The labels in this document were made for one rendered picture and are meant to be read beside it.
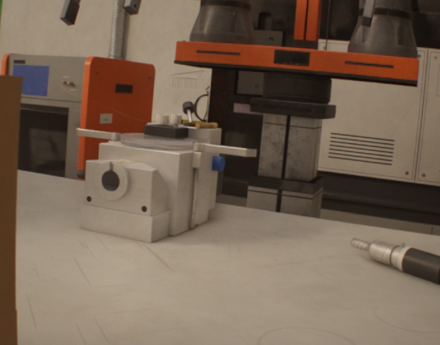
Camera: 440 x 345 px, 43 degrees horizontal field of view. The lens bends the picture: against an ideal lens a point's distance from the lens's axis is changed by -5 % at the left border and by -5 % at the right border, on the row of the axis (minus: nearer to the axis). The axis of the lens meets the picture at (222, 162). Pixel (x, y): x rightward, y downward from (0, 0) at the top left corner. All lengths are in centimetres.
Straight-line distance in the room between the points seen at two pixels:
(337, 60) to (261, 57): 16
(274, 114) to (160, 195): 67
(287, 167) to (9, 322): 106
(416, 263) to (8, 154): 44
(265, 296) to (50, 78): 149
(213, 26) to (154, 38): 238
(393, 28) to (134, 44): 266
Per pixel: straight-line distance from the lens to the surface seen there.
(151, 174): 60
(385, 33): 122
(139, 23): 372
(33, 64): 193
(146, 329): 40
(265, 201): 126
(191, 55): 129
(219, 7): 130
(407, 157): 209
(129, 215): 61
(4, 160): 22
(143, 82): 208
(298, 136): 124
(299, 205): 124
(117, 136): 70
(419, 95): 208
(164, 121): 71
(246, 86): 221
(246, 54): 125
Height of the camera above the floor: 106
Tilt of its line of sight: 7 degrees down
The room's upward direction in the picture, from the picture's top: 5 degrees clockwise
